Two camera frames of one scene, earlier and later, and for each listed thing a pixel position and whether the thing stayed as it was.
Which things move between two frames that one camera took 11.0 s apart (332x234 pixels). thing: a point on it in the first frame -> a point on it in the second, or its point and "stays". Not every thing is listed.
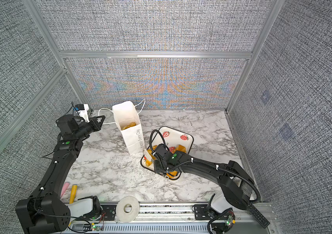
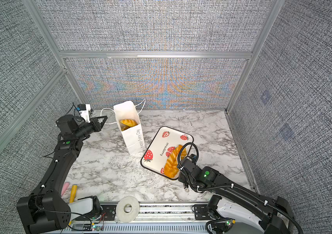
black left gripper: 97,126 stays
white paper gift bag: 127,118 stays
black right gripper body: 160,167 -> 189,181
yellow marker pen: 73,193 stays
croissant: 148,162 -> 126,123
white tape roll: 124,216 stays
